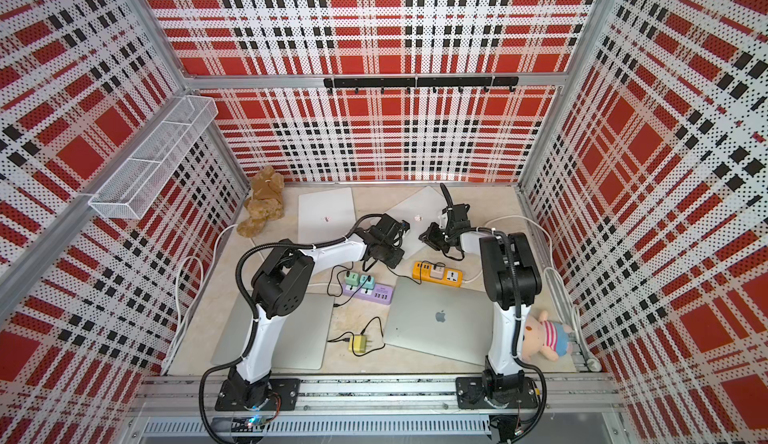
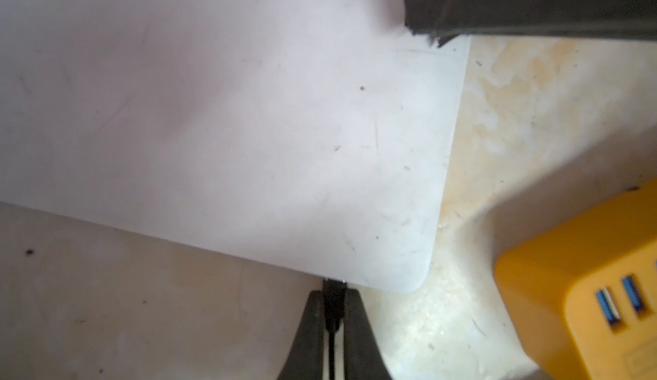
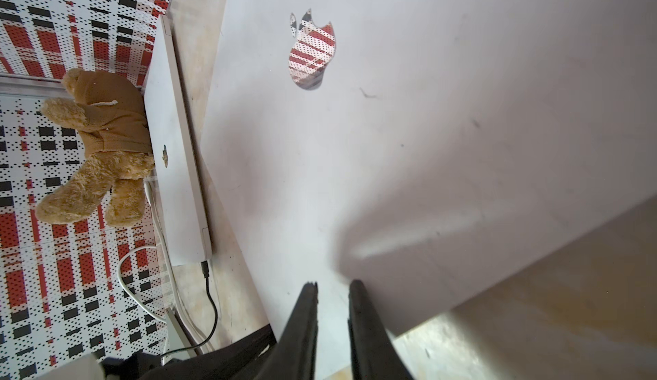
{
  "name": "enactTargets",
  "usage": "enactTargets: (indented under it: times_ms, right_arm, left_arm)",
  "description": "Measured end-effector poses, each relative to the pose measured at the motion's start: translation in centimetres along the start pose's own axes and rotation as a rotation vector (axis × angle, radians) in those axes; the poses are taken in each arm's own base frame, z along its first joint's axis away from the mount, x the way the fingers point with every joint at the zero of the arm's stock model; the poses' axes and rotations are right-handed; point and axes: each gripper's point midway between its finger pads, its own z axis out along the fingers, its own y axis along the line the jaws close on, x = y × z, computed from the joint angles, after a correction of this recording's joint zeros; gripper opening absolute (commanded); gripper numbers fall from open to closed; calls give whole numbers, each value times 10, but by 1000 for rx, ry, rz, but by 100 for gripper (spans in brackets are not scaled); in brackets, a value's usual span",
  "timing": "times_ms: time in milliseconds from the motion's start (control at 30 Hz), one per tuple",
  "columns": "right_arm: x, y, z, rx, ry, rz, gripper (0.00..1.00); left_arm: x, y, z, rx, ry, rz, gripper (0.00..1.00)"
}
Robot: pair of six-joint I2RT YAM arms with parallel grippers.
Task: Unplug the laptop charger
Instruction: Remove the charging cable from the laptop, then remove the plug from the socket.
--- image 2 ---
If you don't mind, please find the yellow power strip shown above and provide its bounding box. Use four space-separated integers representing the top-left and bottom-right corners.
494 181 656 379

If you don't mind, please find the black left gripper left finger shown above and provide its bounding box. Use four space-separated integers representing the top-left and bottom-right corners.
277 290 325 380

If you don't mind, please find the black charger cable pink adapter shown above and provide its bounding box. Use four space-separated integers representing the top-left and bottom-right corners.
323 279 347 380

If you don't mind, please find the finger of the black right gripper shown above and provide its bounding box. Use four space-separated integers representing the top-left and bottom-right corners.
403 0 656 46

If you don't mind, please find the white laptop right back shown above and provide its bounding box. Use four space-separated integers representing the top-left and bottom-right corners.
1 0 471 293

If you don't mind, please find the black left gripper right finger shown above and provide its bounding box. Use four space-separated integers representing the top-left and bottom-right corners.
343 289 392 380

